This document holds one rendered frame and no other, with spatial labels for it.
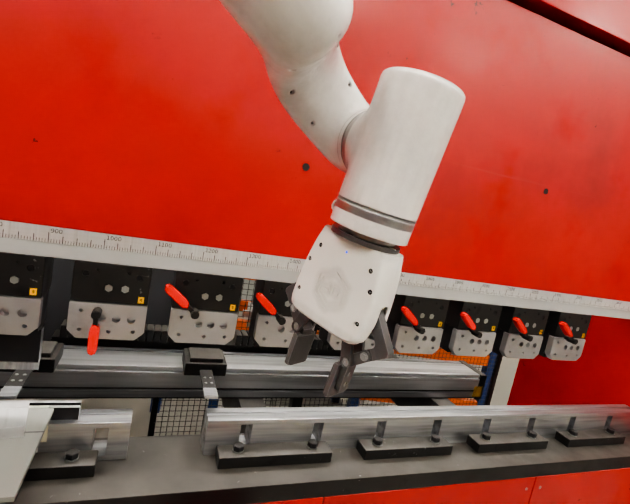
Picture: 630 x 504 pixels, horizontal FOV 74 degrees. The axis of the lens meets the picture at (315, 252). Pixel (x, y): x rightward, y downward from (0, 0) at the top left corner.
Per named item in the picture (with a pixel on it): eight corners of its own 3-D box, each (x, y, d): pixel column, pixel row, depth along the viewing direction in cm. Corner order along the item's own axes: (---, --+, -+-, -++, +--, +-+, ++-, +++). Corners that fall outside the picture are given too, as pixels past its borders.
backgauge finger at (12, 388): (-28, 404, 89) (-26, 382, 88) (12, 353, 113) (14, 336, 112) (37, 404, 93) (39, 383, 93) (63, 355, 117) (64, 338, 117)
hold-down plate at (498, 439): (477, 453, 129) (479, 444, 128) (465, 442, 134) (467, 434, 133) (546, 449, 140) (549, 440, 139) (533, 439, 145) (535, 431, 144)
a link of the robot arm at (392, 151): (321, 187, 45) (364, 208, 37) (364, 63, 42) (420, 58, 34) (382, 206, 49) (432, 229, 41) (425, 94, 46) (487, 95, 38)
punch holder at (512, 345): (502, 357, 130) (516, 307, 128) (483, 346, 138) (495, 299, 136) (537, 359, 136) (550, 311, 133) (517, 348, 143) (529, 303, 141)
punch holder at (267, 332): (253, 346, 101) (265, 280, 99) (246, 333, 109) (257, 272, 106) (310, 348, 106) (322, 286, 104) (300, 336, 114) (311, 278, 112)
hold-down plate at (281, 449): (217, 469, 100) (219, 458, 99) (214, 455, 105) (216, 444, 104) (330, 462, 111) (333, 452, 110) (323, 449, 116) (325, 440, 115)
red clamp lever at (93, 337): (85, 356, 85) (91, 311, 83) (88, 348, 88) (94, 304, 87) (95, 357, 85) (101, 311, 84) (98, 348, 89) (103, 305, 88)
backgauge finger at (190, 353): (186, 403, 105) (189, 385, 105) (181, 359, 129) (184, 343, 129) (233, 403, 110) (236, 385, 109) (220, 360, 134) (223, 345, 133)
